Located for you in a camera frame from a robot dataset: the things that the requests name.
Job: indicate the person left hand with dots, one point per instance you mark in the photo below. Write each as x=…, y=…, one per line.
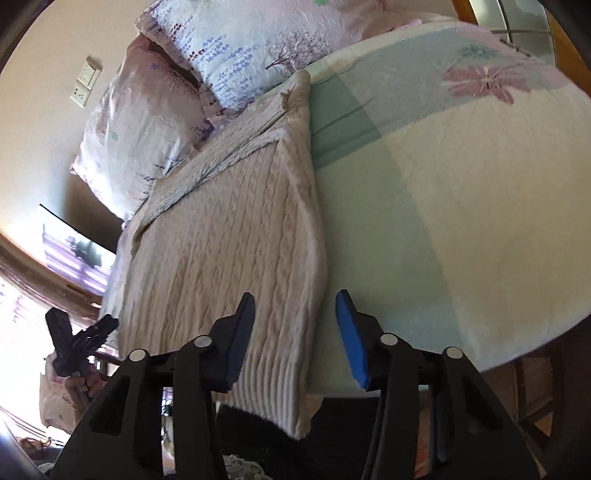
x=84, y=387

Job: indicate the pastel patchwork bed quilt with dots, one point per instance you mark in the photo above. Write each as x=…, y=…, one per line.
x=453, y=180

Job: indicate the white purple floral pillow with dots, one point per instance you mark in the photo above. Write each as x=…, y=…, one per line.
x=242, y=49

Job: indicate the white wall socket panel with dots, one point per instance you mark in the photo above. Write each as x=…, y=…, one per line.
x=85, y=82

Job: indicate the beige cable-knit sweater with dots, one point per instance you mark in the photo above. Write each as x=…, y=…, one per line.
x=239, y=215

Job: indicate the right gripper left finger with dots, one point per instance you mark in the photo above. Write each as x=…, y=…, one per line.
x=119, y=435

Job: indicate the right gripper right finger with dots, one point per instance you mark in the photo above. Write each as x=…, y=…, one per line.
x=473, y=436

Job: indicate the wooden headboard frame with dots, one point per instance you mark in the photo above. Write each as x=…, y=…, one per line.
x=528, y=24

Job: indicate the pink floral pillow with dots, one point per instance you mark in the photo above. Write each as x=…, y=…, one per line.
x=147, y=122

